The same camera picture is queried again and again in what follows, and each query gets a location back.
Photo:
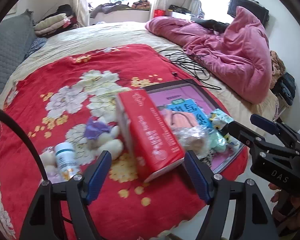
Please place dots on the leopard print scrunchie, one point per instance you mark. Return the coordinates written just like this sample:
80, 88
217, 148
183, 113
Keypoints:
209, 158

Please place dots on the white vitamin C bottle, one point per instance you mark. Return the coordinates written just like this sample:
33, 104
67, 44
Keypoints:
65, 159

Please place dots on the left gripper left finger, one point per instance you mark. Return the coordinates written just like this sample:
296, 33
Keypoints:
44, 219

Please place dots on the person's right hand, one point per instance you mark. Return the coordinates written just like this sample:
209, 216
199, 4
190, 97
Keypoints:
286, 212

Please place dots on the plush bear purple bow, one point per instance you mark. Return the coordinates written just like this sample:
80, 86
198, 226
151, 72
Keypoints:
103, 137

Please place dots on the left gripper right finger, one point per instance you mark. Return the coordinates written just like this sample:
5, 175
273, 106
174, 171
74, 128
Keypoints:
252, 217

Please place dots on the folded blankets stack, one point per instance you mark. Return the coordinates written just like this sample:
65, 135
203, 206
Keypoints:
62, 20

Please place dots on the green sponge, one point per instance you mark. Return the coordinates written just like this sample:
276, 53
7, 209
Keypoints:
217, 142

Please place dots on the pink item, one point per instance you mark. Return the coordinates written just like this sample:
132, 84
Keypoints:
190, 135

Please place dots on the brown clothes pile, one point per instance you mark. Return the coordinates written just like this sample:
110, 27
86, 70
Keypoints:
278, 68

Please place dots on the framed pink blue picture book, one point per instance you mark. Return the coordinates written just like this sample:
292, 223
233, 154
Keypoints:
185, 96

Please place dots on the beige bed sheet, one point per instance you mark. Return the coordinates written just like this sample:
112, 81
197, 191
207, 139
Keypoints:
100, 36

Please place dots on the plush bear lilac dress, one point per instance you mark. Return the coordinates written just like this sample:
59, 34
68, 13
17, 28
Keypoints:
48, 159

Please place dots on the black television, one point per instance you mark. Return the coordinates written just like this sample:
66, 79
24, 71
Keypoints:
254, 7

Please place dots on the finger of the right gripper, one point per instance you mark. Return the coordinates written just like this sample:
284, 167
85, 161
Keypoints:
246, 136
270, 126

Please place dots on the pink crumpled duvet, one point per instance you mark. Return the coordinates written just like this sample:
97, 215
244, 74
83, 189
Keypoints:
239, 57

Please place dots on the green white tissue pack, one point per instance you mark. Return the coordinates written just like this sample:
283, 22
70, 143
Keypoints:
220, 121

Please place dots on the clothes on window sill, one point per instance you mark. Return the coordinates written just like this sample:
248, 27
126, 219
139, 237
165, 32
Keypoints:
118, 6

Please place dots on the red tissue box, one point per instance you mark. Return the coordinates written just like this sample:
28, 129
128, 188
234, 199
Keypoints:
146, 135

